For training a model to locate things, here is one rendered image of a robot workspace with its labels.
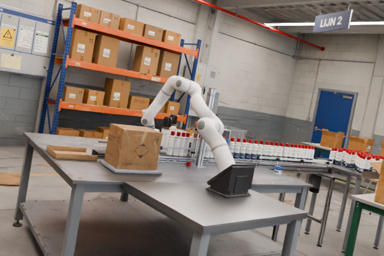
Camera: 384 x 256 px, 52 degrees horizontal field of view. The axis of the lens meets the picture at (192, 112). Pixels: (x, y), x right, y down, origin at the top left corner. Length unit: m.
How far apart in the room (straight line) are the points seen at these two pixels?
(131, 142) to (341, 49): 9.26
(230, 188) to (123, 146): 0.75
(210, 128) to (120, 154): 0.62
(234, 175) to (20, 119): 5.35
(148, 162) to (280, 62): 9.01
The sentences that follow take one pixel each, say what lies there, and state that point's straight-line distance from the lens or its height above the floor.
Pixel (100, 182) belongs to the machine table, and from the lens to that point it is 2.41.
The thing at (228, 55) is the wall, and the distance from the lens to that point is 9.89.
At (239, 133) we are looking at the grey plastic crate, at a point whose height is 0.97.
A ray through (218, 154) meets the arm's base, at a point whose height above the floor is 1.06.
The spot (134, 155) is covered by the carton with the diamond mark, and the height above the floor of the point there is 0.95.
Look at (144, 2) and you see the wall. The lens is 8.32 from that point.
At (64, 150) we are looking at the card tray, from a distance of 3.12.
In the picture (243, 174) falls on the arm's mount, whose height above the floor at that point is 0.98.
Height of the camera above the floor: 1.45
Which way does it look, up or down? 3 degrees down
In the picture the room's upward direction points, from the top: 10 degrees clockwise
